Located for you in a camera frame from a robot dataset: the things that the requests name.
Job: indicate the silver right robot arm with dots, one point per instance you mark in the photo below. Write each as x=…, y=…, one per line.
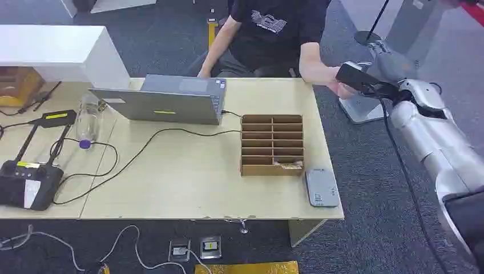
x=435, y=140

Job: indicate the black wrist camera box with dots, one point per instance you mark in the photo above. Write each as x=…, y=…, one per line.
x=355, y=77

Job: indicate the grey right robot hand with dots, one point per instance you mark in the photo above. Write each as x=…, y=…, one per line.
x=391, y=64

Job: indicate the person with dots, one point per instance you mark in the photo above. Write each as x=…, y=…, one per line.
x=272, y=38

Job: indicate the clear bottle purple cap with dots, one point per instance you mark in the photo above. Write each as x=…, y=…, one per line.
x=87, y=121

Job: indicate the wooden card box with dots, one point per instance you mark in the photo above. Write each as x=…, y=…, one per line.
x=272, y=145

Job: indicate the red strip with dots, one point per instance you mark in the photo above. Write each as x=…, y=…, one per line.
x=474, y=11

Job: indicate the white board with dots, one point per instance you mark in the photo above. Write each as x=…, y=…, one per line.
x=109, y=4

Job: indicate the floor socket yellow label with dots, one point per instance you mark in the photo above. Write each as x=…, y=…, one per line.
x=210, y=247

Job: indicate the gold sheet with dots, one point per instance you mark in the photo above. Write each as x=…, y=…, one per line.
x=245, y=268

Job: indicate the floor socket with plug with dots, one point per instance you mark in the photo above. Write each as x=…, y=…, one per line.
x=179, y=250

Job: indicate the table leg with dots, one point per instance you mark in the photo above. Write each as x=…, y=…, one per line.
x=304, y=231

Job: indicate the white cabinet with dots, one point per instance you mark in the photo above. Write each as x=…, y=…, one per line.
x=64, y=51

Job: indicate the black pole round base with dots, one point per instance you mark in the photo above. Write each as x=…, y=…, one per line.
x=368, y=36

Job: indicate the grey card reader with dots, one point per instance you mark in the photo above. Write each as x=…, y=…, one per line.
x=321, y=188

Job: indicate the wooden crate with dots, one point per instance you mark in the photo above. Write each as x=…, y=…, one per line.
x=17, y=85

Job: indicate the yellow post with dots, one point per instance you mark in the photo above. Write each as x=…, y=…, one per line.
x=212, y=32

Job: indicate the black document camera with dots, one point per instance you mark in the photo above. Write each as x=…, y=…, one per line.
x=30, y=181

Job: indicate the card in wooden box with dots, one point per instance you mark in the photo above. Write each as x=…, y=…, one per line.
x=289, y=165

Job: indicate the white stand base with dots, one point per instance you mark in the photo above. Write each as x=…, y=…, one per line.
x=361, y=109

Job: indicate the grey laptop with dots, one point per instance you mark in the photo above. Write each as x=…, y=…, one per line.
x=170, y=102

